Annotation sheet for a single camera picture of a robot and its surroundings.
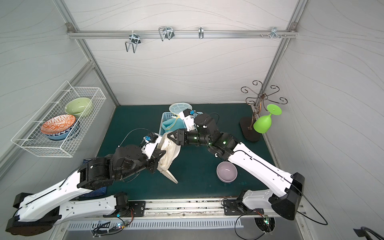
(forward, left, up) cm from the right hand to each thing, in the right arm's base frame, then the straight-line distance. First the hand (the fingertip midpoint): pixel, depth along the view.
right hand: (169, 135), depth 62 cm
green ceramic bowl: (+15, +48, +1) cm, 50 cm away
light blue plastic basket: (+36, +12, -28) cm, 47 cm away
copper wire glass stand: (+56, -61, -35) cm, 90 cm away
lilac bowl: (-3, -29, -33) cm, 44 cm away
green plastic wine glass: (+17, -47, -12) cm, 52 cm away
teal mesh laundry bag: (+25, +6, -25) cm, 36 cm away
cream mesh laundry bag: (-6, -1, -3) cm, 6 cm away
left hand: (-6, +1, -4) cm, 7 cm away
